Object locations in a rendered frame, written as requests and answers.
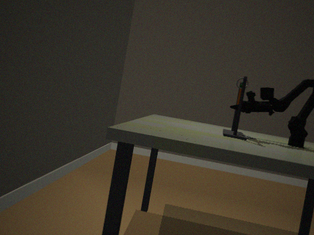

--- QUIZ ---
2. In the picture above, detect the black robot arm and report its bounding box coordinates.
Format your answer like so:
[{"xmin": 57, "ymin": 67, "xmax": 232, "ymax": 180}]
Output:
[{"xmin": 246, "ymin": 79, "xmax": 314, "ymax": 148}]

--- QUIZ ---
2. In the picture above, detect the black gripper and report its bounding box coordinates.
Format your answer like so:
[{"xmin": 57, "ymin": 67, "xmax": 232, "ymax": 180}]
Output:
[{"xmin": 230, "ymin": 101, "xmax": 262, "ymax": 113}]

